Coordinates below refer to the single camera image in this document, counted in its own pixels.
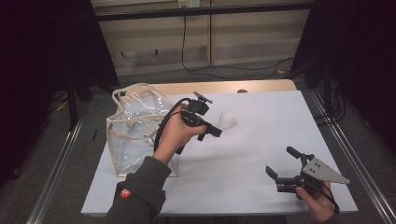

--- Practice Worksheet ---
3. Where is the black hanging power cable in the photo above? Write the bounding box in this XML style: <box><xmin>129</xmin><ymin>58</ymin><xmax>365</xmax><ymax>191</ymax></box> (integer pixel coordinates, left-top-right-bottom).
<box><xmin>180</xmin><ymin>14</ymin><xmax>296</xmax><ymax>80</ymax></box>

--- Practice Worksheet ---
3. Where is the right hand-held gripper cable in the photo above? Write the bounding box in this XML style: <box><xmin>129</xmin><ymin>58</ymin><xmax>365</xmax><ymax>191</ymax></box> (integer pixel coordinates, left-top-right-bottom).
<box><xmin>306</xmin><ymin>179</ymin><xmax>341</xmax><ymax>216</ymax></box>

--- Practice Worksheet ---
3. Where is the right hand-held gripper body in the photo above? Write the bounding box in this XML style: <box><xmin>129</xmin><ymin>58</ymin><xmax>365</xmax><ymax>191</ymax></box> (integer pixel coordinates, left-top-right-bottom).
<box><xmin>275</xmin><ymin>157</ymin><xmax>351</xmax><ymax>196</ymax></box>

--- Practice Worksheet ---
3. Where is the white wall socket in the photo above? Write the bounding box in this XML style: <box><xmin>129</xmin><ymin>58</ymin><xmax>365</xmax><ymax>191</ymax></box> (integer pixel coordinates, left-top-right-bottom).
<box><xmin>177</xmin><ymin>0</ymin><xmax>201</xmax><ymax>8</ymax></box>

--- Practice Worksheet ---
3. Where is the dark curtain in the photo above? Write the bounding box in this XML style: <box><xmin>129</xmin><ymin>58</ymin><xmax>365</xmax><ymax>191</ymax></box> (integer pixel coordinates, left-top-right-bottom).
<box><xmin>290</xmin><ymin>0</ymin><xmax>396</xmax><ymax>155</ymax></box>
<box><xmin>0</xmin><ymin>0</ymin><xmax>120</xmax><ymax>188</ymax></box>

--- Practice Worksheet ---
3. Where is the bundle of black floor cables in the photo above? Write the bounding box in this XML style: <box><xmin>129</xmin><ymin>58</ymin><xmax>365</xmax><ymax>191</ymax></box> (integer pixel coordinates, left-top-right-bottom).
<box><xmin>314</xmin><ymin>78</ymin><xmax>347</xmax><ymax>126</ymax></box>

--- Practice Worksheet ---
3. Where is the left hand-held gripper cable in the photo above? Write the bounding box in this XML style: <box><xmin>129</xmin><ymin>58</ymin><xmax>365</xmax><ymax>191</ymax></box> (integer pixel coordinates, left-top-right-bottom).
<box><xmin>153</xmin><ymin>97</ymin><xmax>192</xmax><ymax>154</ymax></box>

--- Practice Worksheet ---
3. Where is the white table mat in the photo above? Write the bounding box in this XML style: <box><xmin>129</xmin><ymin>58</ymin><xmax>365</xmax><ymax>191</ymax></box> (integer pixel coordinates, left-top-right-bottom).
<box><xmin>80</xmin><ymin>90</ymin><xmax>359</xmax><ymax>217</ymax></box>

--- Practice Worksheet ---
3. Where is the person's right hand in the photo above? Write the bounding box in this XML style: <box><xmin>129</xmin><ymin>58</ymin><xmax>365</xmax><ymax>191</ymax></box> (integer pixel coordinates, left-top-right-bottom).
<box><xmin>294</xmin><ymin>181</ymin><xmax>336</xmax><ymax>224</ymax></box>

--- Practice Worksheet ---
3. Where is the person's left hand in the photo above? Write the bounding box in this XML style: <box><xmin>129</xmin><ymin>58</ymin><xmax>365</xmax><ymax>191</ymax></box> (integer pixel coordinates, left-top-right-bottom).
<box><xmin>151</xmin><ymin>103</ymin><xmax>208</xmax><ymax>166</ymax></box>

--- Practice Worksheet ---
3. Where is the black metal crossbar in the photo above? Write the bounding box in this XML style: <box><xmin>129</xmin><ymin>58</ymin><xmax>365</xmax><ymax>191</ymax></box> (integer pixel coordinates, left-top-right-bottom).
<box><xmin>94</xmin><ymin>2</ymin><xmax>314</xmax><ymax>22</ymax></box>

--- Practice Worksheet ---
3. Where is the aluminium floor rail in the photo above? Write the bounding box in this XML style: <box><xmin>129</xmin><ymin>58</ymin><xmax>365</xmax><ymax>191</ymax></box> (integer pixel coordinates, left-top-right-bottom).
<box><xmin>307</xmin><ymin>89</ymin><xmax>396</xmax><ymax>224</ymax></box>
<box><xmin>26</xmin><ymin>102</ymin><xmax>92</xmax><ymax>224</ymax></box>

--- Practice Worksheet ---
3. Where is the black metal stand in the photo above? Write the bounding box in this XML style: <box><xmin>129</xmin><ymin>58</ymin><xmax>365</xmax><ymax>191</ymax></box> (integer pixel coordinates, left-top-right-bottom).
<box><xmin>66</xmin><ymin>73</ymin><xmax>94</xmax><ymax>132</ymax></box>
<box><xmin>292</xmin><ymin>52</ymin><xmax>334</xmax><ymax>108</ymax></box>

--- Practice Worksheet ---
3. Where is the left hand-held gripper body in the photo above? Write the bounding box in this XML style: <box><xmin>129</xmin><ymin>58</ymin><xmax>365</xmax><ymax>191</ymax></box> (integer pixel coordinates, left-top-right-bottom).
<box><xmin>173</xmin><ymin>90</ymin><xmax>215</xmax><ymax>156</ymax></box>

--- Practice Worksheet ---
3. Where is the clear plastic tote bag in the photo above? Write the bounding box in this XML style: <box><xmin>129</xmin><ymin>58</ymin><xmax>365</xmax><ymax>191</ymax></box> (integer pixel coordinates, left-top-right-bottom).
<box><xmin>106</xmin><ymin>82</ymin><xmax>181</xmax><ymax>178</ymax></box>

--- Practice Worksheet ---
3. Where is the hand-held gripper cable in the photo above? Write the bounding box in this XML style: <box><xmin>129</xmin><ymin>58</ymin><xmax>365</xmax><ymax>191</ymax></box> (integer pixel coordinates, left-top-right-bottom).
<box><xmin>306</xmin><ymin>179</ymin><xmax>341</xmax><ymax>216</ymax></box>
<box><xmin>153</xmin><ymin>97</ymin><xmax>192</xmax><ymax>154</ymax></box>

